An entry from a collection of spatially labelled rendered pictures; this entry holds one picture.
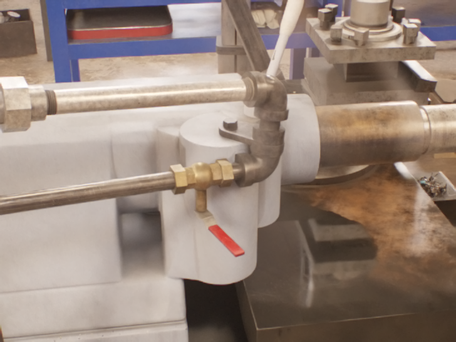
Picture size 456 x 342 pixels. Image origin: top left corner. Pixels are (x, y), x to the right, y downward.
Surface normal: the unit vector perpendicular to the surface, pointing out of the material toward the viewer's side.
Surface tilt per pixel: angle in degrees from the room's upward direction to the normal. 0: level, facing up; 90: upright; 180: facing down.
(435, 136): 81
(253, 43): 87
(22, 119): 101
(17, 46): 90
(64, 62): 90
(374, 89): 0
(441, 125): 54
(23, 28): 90
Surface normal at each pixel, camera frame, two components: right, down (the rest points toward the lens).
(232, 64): -0.01, 0.47
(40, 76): 0.00, -0.88
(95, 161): 0.15, 0.34
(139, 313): 0.14, 0.00
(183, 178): 0.36, -0.07
